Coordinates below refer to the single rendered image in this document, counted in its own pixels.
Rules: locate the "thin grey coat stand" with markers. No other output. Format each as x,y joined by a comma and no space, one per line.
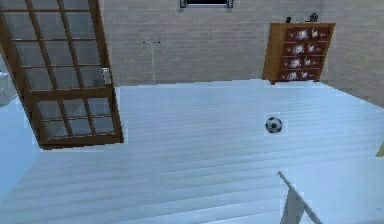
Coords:
153,60

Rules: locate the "black and white ball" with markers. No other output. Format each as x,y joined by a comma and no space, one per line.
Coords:
273,125

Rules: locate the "dark framed window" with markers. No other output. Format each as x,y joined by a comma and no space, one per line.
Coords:
206,3

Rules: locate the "brown glass-paned room door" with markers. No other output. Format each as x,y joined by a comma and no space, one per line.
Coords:
71,93

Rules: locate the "brown wooden chest of drawers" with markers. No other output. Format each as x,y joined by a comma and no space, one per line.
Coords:
300,53

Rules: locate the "small black box object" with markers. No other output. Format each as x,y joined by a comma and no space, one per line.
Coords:
288,19

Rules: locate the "small black round object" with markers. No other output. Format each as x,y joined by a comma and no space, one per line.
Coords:
313,17

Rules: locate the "white table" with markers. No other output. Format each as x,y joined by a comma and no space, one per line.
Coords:
340,193

